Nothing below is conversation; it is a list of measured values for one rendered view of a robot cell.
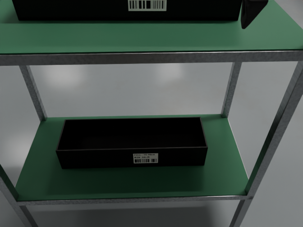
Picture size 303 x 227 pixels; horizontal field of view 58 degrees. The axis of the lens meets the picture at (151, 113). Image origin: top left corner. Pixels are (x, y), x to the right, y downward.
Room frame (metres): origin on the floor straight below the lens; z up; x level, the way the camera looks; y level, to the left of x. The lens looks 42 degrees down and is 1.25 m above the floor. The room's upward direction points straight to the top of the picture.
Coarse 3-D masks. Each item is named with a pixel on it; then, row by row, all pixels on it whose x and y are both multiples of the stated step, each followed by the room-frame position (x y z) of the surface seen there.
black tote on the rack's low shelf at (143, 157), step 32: (64, 128) 0.79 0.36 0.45; (96, 128) 0.83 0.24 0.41; (128, 128) 0.83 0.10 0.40; (160, 128) 0.84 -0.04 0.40; (192, 128) 0.84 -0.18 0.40; (64, 160) 0.66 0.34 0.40; (96, 160) 0.66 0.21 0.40; (128, 160) 0.67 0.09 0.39; (160, 160) 0.67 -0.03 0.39; (192, 160) 0.67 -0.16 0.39
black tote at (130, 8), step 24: (24, 0) 0.69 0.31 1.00; (48, 0) 0.69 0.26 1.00; (72, 0) 0.69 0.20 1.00; (96, 0) 0.69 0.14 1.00; (120, 0) 0.69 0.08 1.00; (144, 0) 0.69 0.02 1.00; (168, 0) 0.69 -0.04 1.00; (192, 0) 0.69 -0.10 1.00; (216, 0) 0.69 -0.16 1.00; (240, 0) 0.69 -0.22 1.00
